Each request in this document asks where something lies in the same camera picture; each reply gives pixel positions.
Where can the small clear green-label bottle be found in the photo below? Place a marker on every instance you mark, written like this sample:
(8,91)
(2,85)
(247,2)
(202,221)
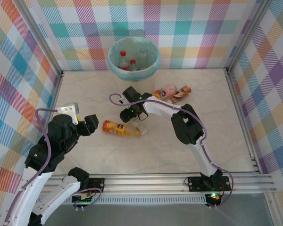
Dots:
(142,130)

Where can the orange juice bottle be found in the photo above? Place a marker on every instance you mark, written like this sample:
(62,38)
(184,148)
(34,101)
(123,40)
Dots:
(115,127)

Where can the pink label drink bottle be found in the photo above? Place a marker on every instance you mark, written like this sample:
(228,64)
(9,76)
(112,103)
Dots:
(166,90)

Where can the brown label drink bottle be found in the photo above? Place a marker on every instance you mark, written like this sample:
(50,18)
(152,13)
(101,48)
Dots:
(181,93)

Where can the clear unlabelled plastic bottle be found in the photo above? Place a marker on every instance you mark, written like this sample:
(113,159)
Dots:
(142,56)

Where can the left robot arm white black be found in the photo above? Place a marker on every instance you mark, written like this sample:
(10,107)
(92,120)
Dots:
(30,193)

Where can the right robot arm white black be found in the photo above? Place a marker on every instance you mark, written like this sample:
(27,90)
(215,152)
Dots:
(188,127)

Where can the left controller circuit board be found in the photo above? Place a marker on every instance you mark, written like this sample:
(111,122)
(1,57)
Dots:
(83,200)

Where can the controller circuit board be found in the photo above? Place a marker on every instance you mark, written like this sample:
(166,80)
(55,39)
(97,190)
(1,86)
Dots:
(214,198)
(83,200)

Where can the right controller circuit board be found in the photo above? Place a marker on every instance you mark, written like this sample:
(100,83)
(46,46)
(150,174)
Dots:
(214,198)

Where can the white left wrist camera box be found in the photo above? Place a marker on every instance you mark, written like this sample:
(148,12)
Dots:
(69,109)

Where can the aluminium table side rail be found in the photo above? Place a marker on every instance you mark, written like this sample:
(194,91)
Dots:
(235,101)
(55,94)

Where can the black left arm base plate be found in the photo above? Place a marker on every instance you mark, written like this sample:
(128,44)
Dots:
(97,183)

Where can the aluminium mounting rail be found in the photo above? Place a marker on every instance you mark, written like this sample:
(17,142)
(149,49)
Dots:
(143,184)

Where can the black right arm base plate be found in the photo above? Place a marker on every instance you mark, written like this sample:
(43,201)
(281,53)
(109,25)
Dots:
(195,183)

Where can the aluminium frame post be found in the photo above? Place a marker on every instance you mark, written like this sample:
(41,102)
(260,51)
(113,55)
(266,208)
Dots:
(41,40)
(250,35)

